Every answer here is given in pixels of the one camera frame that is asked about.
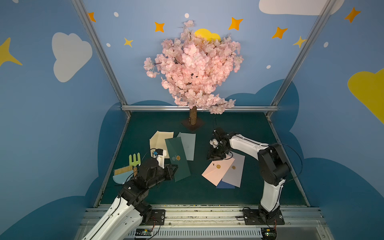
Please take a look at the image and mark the dark green envelope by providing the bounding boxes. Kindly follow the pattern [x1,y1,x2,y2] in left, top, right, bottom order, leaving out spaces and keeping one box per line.
[165,137,191,182]

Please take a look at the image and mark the cream yellow envelope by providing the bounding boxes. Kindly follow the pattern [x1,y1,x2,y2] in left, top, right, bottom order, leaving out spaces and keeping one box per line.
[150,131,174,159]

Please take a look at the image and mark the light teal envelope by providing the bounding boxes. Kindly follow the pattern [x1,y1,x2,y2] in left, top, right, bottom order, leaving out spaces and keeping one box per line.
[177,133,196,161]

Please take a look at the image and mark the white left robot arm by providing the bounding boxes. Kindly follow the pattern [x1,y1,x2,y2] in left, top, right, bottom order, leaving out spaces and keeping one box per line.
[83,158,178,240]

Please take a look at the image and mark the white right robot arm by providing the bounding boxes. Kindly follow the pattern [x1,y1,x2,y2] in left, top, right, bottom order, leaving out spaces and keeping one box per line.
[207,128,292,216]

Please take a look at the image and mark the pink envelope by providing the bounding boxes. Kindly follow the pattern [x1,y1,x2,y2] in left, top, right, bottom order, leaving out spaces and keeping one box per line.
[202,158,235,186]

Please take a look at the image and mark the lavender envelope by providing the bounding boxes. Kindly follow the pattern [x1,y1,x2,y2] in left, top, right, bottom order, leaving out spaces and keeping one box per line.
[222,152,245,188]

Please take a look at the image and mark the dark blue envelope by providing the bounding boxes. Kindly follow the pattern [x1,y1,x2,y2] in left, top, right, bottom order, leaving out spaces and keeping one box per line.
[216,181,236,189]

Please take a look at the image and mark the pink blossom artificial tree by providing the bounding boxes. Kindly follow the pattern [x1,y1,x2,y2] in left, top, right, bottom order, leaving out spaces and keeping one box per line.
[144,20,244,130]

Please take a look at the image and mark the green garden fork wooden handle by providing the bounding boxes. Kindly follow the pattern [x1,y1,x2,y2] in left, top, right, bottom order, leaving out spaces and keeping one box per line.
[129,153,141,177]

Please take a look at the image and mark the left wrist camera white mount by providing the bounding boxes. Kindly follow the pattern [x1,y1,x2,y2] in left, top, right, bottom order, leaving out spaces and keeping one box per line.
[153,149,168,169]

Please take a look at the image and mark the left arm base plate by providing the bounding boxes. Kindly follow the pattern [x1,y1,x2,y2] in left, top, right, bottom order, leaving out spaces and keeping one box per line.
[141,209,166,226]

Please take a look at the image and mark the aluminium rail front frame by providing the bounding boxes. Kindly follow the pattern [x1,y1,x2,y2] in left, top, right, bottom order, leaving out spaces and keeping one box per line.
[77,204,328,240]

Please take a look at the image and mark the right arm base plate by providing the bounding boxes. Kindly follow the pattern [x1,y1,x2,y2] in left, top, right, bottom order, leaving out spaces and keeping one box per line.
[242,208,285,226]

